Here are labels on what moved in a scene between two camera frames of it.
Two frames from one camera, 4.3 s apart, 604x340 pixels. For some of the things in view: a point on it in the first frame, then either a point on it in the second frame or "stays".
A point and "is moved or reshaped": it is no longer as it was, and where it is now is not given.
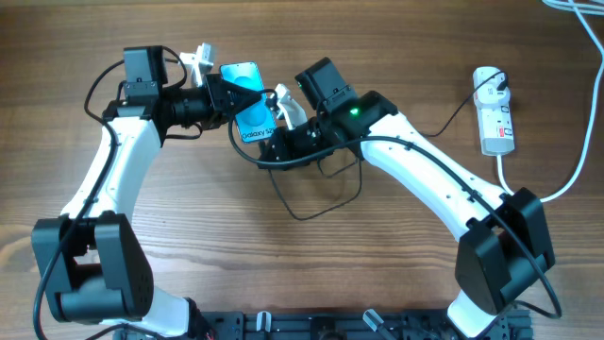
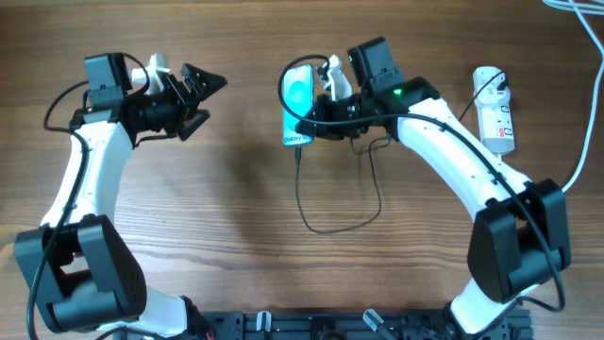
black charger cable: [507, 80] → [378, 189]
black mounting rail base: [335, 325] stays
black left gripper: [219, 90] → [187, 107]
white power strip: [492, 97] stays
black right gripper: [283, 141] → [327, 131]
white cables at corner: [579, 8] stays
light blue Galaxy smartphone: [256, 121] is moved or reshaped
